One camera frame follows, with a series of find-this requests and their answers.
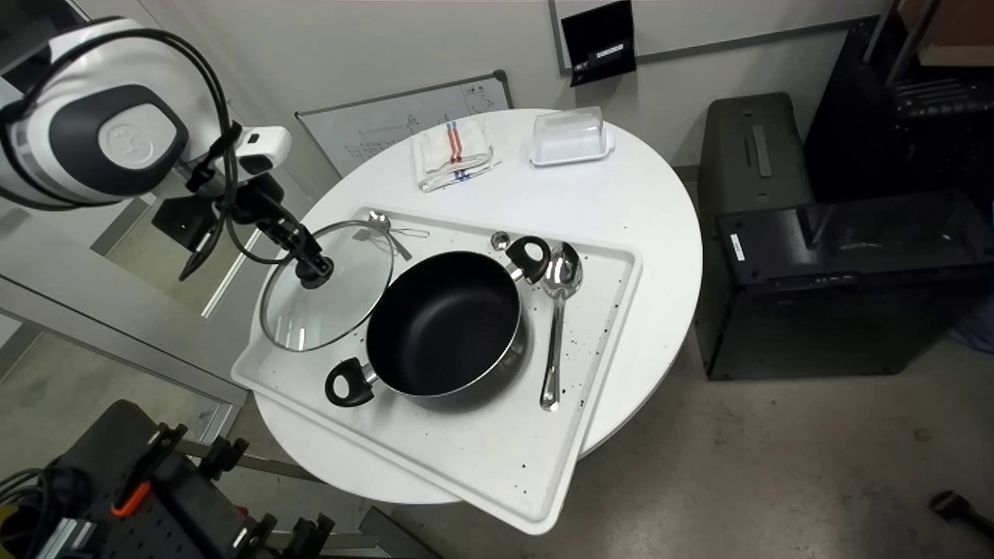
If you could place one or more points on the black shelf unit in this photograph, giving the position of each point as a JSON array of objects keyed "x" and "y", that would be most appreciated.
[{"x": 901, "y": 126}]

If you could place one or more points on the black printer cabinet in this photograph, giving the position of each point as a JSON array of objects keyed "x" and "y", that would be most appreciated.
[{"x": 819, "y": 300}]

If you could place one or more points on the large steel ladle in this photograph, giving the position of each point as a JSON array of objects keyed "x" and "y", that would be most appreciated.
[{"x": 552, "y": 352}]

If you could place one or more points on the white plastic tray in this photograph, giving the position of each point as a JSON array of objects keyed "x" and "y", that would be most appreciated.
[{"x": 486, "y": 455}]

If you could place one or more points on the small leaning whiteboard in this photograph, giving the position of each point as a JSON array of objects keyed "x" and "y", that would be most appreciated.
[{"x": 374, "y": 128}]

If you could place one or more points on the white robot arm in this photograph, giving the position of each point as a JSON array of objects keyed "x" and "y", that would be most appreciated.
[{"x": 104, "y": 133}]

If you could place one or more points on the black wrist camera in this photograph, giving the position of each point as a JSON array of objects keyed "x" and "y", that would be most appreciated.
[{"x": 187, "y": 219}]

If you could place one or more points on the clear plastic container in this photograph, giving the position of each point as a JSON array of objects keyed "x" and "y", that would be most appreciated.
[{"x": 570, "y": 141}]

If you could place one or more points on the black equipment cart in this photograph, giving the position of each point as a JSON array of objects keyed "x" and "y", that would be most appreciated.
[{"x": 112, "y": 485}]

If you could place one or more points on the glass lid with black knob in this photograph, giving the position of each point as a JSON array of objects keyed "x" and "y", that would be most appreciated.
[{"x": 311, "y": 322}]

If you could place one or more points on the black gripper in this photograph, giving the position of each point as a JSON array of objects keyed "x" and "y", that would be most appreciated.
[{"x": 262, "y": 205}]

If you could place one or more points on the cardboard box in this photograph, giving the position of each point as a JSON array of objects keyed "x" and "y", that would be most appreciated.
[{"x": 957, "y": 32}]

